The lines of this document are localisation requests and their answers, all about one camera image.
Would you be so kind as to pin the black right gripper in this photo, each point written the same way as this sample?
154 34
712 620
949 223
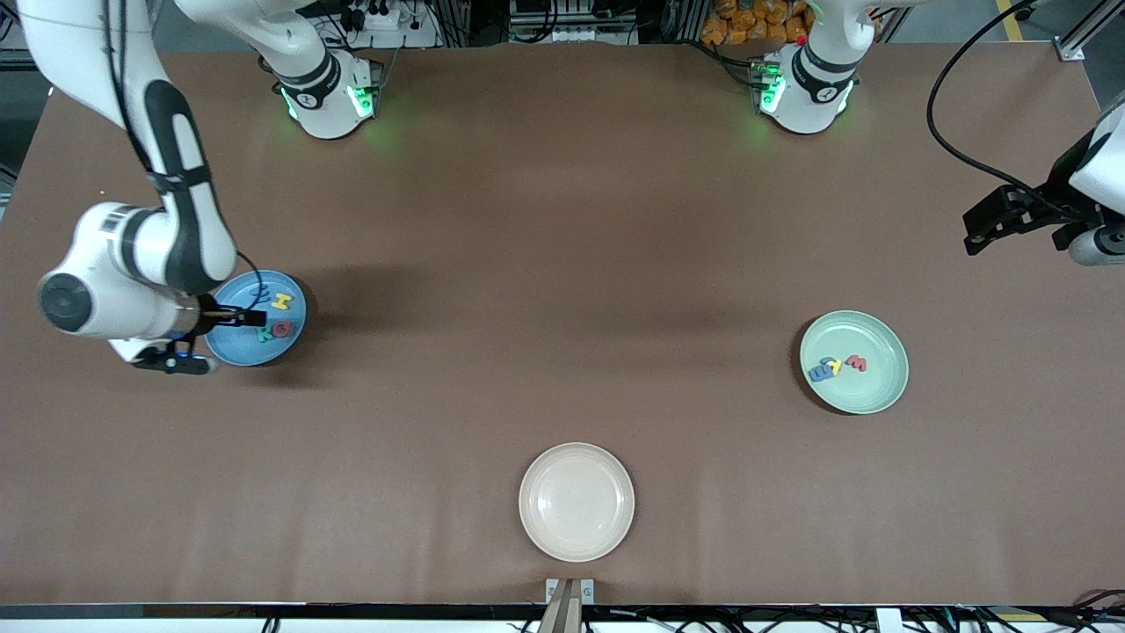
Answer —
212 313

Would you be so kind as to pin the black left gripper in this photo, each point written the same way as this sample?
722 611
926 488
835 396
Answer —
1048 204

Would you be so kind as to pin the blue foam letter M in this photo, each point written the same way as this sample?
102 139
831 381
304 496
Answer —
260 290

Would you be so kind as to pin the pink foam letter Q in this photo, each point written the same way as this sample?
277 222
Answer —
276 331

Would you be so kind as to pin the yellow foam letter H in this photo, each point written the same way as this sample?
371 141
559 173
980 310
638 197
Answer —
280 301

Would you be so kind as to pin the red foam letter m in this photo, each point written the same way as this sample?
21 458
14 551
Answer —
857 363

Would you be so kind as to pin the blue foam letter e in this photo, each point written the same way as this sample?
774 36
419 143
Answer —
818 374

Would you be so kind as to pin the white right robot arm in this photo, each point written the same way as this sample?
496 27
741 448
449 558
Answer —
70 53

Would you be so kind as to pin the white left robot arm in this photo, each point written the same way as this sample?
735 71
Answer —
813 88

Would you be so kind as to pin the blue round plate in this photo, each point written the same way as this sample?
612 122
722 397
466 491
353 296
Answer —
250 352

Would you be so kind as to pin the green round plate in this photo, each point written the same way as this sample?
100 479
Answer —
852 396

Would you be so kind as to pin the beige round plate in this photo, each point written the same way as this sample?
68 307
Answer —
576 501

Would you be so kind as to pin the brown table cover sheet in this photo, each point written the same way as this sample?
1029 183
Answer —
132 492

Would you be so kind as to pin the orange items pile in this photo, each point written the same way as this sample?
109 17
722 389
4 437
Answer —
747 22

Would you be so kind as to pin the white power strip with plugs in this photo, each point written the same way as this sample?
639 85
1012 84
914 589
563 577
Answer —
404 37

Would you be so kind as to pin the narrow white power strip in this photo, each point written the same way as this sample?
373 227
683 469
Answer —
580 35

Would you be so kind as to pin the aluminium frame profile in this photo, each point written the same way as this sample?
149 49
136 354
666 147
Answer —
1070 48

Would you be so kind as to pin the metal bracket on table edge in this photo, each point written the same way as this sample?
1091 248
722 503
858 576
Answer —
567 607

